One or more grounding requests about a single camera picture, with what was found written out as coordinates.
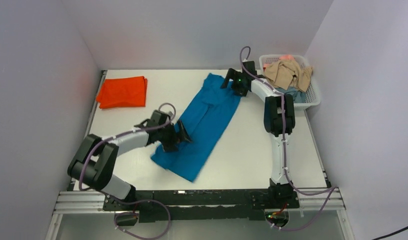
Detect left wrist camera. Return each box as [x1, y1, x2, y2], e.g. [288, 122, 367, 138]
[134, 110, 175, 131]

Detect grey blue t shirt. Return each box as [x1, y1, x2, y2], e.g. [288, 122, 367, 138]
[276, 86, 306, 104]

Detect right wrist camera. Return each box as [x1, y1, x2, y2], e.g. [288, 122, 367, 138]
[241, 60, 257, 77]

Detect black cable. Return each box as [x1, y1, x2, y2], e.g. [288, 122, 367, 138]
[371, 222, 408, 240]

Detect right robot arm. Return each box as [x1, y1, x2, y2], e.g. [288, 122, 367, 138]
[221, 68, 296, 208]

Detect aluminium frame rail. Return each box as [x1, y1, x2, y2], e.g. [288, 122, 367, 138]
[45, 191, 105, 240]

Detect pink garment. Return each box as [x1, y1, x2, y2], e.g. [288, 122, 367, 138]
[279, 54, 295, 61]

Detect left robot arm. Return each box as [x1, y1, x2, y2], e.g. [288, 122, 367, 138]
[67, 119, 192, 210]

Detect folded orange t shirt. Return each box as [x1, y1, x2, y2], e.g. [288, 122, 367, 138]
[95, 76, 148, 109]

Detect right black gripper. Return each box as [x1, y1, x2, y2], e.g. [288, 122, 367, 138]
[220, 69, 247, 98]

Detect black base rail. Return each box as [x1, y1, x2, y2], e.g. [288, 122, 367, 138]
[102, 189, 300, 223]

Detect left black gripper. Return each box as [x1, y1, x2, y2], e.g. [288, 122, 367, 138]
[158, 120, 193, 153]

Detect beige t shirt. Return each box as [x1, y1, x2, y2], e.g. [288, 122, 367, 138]
[263, 59, 313, 92]

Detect white plastic laundry basket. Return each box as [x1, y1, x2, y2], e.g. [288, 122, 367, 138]
[259, 54, 321, 110]

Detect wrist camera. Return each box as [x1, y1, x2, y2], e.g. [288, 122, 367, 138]
[134, 110, 175, 131]
[241, 60, 257, 77]

